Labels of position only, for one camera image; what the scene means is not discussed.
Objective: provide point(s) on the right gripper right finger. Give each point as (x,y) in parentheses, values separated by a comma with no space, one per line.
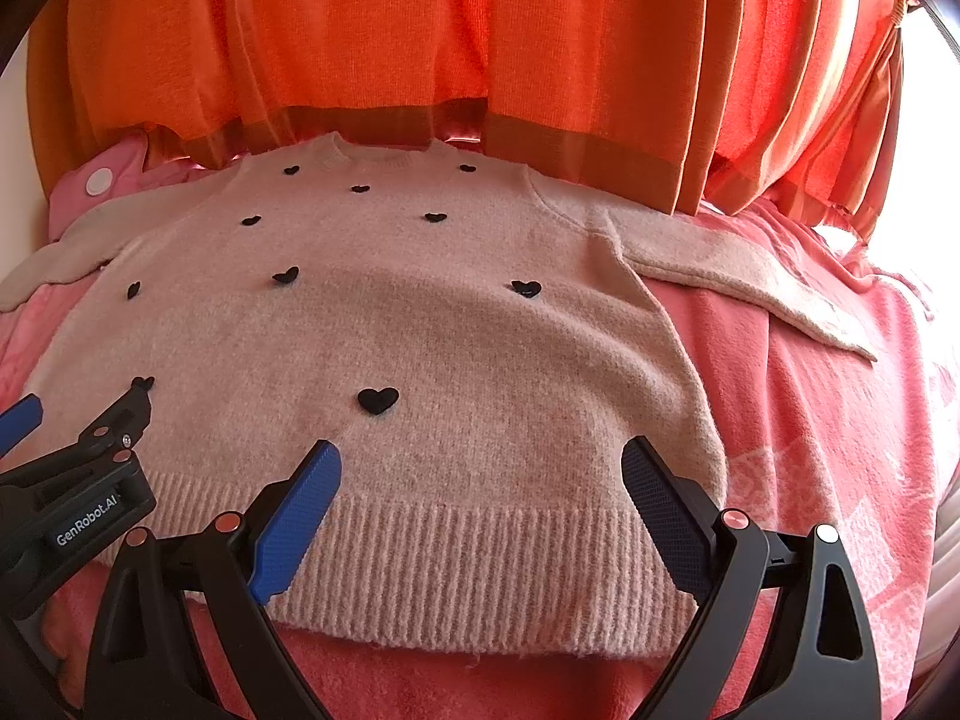
(818,660)

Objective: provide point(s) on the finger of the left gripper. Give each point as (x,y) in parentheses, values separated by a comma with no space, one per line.
(118,428)
(18,421)

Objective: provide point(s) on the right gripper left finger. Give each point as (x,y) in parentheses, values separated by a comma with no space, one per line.
(145,660)

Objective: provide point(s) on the pink sweater with black hearts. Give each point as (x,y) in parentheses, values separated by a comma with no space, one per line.
(477,340)

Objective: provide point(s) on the pink patterned bed blanket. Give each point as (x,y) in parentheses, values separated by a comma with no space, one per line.
(811,434)

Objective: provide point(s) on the pink pillow with white dot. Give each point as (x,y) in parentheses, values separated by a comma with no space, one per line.
(114,173)

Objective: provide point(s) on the orange curtain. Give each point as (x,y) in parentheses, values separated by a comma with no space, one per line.
(671,103)

